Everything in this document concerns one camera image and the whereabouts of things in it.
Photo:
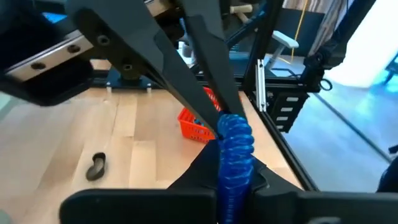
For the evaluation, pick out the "black wide elastic band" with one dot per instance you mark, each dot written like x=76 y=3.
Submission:
x=91 y=172

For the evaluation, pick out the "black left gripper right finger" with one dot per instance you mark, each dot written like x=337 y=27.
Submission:
x=311 y=208

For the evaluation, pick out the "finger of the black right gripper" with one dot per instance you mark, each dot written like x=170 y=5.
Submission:
x=124 y=37
x=208 y=46

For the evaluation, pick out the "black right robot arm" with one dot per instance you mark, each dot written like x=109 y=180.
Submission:
x=124 y=77

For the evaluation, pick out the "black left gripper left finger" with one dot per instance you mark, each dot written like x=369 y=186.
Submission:
x=140 y=207

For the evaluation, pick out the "red plastic basket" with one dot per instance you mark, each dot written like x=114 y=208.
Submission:
x=192 y=130

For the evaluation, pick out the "blue spiral coil wristband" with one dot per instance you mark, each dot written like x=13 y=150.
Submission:
x=234 y=149

